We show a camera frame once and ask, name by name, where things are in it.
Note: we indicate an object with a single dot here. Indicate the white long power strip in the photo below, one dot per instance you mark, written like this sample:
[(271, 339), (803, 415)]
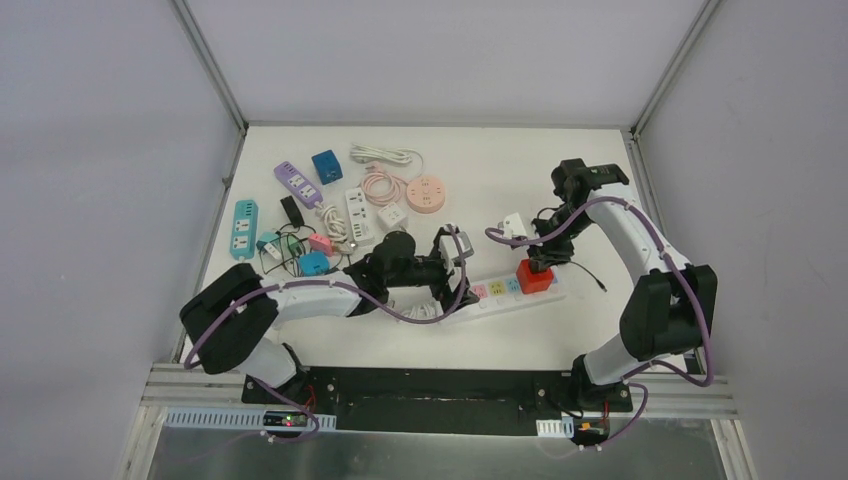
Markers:
[(502, 294)]

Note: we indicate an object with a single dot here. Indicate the light blue plug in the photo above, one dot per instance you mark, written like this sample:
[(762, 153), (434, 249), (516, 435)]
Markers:
[(313, 264)]

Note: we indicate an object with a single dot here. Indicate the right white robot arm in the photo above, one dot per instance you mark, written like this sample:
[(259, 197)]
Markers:
[(671, 307)]

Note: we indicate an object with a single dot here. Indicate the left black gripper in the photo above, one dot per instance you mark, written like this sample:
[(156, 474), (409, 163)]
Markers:
[(439, 272)]

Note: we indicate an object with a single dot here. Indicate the black charger brick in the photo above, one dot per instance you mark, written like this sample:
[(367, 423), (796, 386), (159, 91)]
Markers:
[(292, 211)]

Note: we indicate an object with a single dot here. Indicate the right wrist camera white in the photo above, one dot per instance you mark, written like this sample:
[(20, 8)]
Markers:
[(513, 227)]

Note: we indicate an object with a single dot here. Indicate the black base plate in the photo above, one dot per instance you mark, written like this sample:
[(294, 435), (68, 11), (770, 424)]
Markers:
[(441, 401)]

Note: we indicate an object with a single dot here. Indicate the dark blue cube adapter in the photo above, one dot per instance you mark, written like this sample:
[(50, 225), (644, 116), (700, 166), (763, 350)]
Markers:
[(327, 167)]

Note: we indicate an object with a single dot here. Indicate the pink round power strip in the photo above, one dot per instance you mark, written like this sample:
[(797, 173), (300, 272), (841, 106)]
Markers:
[(426, 194)]

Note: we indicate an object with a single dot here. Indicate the white multi-plug adapter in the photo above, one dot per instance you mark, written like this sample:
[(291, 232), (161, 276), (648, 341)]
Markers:
[(271, 250)]

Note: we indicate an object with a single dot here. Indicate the teal power strip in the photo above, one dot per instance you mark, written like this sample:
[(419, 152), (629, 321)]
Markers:
[(244, 230)]

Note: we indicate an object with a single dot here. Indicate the red plug adapter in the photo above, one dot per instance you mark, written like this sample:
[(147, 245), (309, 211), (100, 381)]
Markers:
[(531, 282)]

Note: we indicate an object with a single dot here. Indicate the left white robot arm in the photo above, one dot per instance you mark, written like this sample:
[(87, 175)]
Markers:
[(227, 321)]

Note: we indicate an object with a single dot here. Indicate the purple power strip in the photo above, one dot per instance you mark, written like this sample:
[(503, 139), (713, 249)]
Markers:
[(300, 187)]

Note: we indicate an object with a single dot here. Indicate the teal charger block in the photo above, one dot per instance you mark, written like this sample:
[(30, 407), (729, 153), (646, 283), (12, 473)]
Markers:
[(268, 240)]

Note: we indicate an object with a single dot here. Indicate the white cube adapter orange sticker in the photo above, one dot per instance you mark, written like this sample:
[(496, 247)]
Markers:
[(392, 217)]

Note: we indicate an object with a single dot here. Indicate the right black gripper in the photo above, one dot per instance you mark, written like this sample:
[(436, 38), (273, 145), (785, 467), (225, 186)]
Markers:
[(548, 254)]

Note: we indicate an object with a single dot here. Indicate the green USB charger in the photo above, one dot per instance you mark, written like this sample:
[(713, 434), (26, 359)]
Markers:
[(293, 245)]

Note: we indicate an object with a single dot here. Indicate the pink plug adapter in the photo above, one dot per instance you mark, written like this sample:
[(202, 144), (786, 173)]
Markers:
[(321, 243)]

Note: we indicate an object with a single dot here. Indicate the white USB power strip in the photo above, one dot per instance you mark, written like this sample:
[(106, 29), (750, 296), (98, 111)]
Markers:
[(361, 232)]

